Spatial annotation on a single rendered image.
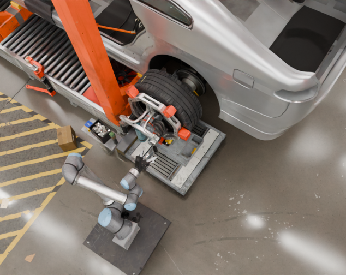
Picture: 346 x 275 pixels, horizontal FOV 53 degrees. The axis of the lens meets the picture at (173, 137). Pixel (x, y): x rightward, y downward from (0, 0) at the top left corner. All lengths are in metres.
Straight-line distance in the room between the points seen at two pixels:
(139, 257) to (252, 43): 2.06
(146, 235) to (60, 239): 0.98
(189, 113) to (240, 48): 0.78
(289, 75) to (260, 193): 1.67
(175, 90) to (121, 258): 1.58
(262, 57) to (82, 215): 2.45
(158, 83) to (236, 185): 1.46
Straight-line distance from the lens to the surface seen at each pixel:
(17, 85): 4.97
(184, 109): 2.94
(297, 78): 2.48
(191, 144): 3.79
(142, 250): 3.34
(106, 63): 2.87
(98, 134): 3.52
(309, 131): 4.21
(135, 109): 3.32
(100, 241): 3.44
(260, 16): 3.74
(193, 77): 3.20
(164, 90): 2.91
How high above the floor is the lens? 3.57
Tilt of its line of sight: 63 degrees down
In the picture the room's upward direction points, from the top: 9 degrees counter-clockwise
